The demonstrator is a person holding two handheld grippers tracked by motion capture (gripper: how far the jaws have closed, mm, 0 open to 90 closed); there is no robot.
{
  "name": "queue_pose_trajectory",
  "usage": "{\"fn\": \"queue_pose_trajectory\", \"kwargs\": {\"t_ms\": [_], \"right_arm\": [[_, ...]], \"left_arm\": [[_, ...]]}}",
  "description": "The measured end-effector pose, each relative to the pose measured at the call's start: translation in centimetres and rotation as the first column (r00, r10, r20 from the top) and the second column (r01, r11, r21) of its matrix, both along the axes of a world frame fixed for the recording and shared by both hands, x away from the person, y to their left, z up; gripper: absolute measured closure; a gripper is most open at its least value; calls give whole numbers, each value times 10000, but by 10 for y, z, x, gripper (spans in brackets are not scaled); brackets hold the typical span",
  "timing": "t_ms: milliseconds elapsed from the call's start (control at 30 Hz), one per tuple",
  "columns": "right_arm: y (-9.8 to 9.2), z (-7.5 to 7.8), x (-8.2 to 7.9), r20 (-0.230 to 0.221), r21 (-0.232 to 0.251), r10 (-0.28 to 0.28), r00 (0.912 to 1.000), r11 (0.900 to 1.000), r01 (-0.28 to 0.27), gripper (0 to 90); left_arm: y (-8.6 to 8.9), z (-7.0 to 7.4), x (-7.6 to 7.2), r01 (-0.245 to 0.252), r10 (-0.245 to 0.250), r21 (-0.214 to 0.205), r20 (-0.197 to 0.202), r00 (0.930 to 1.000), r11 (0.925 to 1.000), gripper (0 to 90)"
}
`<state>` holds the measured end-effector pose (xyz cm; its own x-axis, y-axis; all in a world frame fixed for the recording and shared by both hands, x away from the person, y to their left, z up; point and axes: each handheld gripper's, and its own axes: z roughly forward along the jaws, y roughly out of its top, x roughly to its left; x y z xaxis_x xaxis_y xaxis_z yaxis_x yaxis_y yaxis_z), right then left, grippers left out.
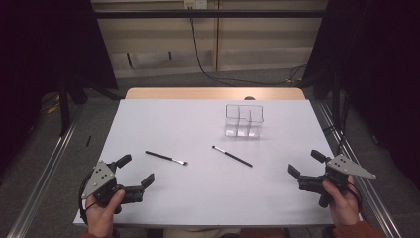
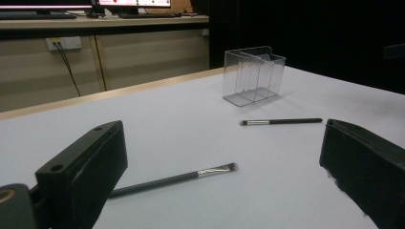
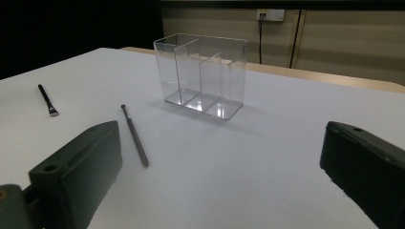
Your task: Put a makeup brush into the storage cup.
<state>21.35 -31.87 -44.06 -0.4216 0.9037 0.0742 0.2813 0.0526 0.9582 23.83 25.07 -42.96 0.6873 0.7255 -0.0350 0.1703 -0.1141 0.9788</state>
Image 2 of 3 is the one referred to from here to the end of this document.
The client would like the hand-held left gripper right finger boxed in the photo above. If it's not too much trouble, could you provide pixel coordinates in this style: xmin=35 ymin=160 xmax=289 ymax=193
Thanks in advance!
xmin=319 ymin=118 xmax=405 ymax=229

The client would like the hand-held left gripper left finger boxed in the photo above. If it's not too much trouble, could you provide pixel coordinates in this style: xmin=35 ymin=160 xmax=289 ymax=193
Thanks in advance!
xmin=34 ymin=119 xmax=129 ymax=229

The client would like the flat-tip black makeup brush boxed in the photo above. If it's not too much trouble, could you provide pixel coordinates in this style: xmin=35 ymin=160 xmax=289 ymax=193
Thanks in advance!
xmin=108 ymin=162 xmax=239 ymax=199

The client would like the round-tip black makeup brush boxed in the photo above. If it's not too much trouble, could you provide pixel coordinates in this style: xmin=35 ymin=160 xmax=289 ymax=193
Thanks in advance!
xmin=239 ymin=117 xmax=324 ymax=127

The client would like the clear plastic organizer box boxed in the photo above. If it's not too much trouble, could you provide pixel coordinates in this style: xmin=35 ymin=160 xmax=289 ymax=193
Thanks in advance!
xmin=222 ymin=46 xmax=287 ymax=108

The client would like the wooden workbench upright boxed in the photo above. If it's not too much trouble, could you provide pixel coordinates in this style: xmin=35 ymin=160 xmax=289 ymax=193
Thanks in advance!
xmin=90 ymin=34 xmax=108 ymax=93

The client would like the white table sheet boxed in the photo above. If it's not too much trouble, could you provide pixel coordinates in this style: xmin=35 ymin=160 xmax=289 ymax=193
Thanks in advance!
xmin=0 ymin=65 xmax=405 ymax=229

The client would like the long beige workbench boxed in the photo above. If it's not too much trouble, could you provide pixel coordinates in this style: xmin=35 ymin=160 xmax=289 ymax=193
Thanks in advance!
xmin=0 ymin=13 xmax=210 ymax=113

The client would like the black curtain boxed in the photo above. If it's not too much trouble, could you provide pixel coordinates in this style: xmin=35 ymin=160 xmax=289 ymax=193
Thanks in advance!
xmin=208 ymin=0 xmax=405 ymax=95

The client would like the black keyboard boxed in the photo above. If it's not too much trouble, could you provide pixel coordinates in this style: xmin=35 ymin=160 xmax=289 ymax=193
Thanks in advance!
xmin=0 ymin=10 xmax=78 ymax=21
xmin=117 ymin=12 xmax=182 ymax=19

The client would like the wide computer monitor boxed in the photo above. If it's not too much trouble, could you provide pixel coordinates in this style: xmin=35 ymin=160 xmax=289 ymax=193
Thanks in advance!
xmin=0 ymin=0 xmax=94 ymax=11

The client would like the computer monitor with red dots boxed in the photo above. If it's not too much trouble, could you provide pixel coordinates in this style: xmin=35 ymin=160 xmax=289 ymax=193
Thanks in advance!
xmin=95 ymin=0 xmax=172 ymax=9

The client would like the brown cardboard box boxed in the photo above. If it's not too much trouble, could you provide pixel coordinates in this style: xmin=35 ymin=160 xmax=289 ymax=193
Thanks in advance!
xmin=171 ymin=0 xmax=194 ymax=14

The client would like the long black power cable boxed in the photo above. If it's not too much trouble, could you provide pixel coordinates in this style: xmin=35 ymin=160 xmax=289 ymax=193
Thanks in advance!
xmin=54 ymin=42 xmax=82 ymax=97

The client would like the white wall power outlet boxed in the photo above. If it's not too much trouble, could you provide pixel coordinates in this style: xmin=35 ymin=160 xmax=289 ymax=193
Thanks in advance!
xmin=45 ymin=35 xmax=83 ymax=52

